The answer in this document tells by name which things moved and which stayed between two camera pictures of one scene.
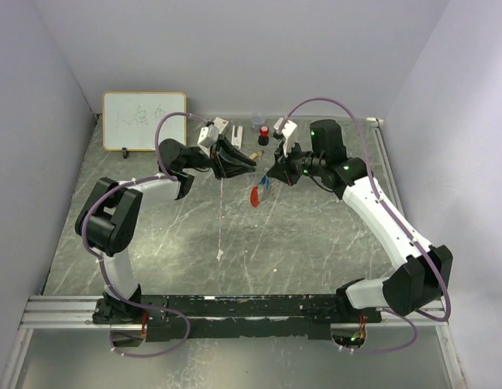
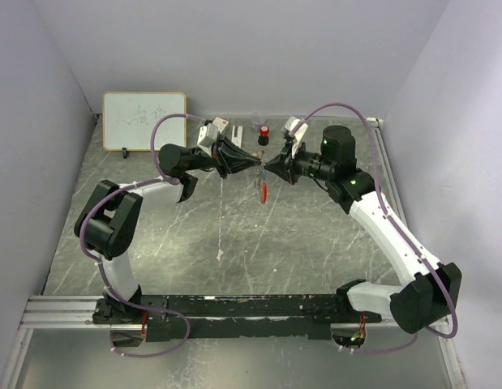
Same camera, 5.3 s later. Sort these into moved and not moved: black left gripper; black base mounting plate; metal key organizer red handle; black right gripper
Moved: metal key organizer red handle
Not moved: black left gripper; black base mounting plate; black right gripper
